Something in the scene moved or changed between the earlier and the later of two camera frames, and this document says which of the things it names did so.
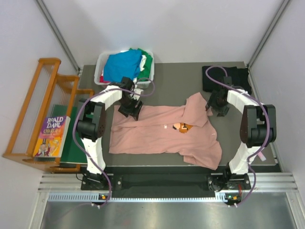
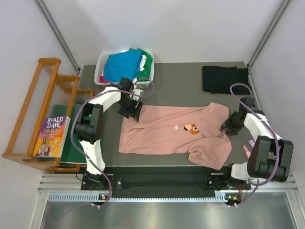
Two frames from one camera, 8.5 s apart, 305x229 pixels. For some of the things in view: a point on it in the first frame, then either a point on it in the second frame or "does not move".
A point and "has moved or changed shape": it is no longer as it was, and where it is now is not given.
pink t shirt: [184, 130] has moved or changed shape
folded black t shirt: [239, 78] does not move
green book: [71, 152] does not move
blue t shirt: [126, 64] does not move
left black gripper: [131, 109] does not move
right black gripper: [221, 111] to [231, 130]
